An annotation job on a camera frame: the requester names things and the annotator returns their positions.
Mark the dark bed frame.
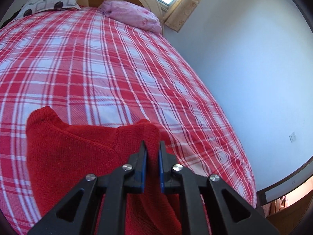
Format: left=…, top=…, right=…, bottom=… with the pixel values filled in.
left=254, top=190, right=268, bottom=217

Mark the beige patterned curtain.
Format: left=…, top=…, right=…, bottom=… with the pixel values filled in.
left=163, top=0, right=217, bottom=32

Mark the red knitted sweater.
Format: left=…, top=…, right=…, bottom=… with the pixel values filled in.
left=26, top=106, right=208, bottom=235

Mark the pink pillow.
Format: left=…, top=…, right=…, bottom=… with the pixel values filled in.
left=99, top=0, right=162, bottom=33

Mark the grey patterned pillow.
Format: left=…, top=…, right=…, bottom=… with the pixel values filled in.
left=11, top=0, right=82, bottom=20

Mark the black cloth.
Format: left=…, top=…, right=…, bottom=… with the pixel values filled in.
left=0, top=10, right=22, bottom=28

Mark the dark baseboard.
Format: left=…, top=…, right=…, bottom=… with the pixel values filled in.
left=257, top=155, right=313, bottom=197

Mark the cream wooden headboard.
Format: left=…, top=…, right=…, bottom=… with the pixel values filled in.
left=32, top=0, right=164, bottom=33

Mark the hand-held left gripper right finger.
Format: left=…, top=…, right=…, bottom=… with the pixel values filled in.
left=158, top=140, right=280, bottom=235

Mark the red plaid bed sheet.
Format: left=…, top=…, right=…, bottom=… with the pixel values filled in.
left=0, top=5, right=257, bottom=235

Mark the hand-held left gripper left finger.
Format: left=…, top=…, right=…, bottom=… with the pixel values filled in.
left=27, top=140, right=148, bottom=235

